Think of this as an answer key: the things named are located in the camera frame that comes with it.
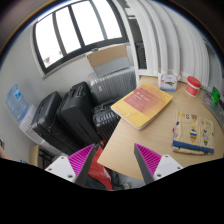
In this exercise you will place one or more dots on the cardboard box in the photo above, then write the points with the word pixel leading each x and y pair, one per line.
pixel 106 54

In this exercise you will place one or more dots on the black hard suitcase left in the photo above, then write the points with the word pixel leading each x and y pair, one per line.
pixel 46 124

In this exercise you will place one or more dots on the white vertical blinds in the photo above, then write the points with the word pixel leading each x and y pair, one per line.
pixel 172 44

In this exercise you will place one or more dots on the large yellow red book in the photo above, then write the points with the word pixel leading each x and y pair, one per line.
pixel 142 105

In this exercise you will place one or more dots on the green packet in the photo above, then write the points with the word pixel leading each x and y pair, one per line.
pixel 215 95

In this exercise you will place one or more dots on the blue water bottle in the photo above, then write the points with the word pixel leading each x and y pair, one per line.
pixel 16 103

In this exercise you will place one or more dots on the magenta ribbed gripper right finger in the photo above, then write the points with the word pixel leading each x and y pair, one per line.
pixel 154 166

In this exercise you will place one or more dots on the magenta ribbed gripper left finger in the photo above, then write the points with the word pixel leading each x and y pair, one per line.
pixel 75 167

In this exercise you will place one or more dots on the white tissue pack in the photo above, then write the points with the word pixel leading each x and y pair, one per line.
pixel 167 82

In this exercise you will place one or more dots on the folded yellow patterned towel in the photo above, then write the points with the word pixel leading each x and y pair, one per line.
pixel 193 134

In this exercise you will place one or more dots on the red plastic bag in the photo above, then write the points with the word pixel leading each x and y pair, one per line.
pixel 99 172

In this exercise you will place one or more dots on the grey tray at table edge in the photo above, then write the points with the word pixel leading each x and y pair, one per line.
pixel 215 109

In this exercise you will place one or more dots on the silver hard suitcase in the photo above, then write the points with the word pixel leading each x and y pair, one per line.
pixel 112 86

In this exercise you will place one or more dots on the black hard suitcase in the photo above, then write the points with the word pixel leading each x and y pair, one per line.
pixel 75 112
pixel 46 124

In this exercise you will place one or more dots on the black framed window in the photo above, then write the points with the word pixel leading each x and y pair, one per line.
pixel 75 27

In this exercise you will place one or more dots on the small black ribbed suitcase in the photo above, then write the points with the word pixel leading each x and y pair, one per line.
pixel 105 120

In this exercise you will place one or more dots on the black hard suitcase middle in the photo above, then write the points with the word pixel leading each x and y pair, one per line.
pixel 75 112

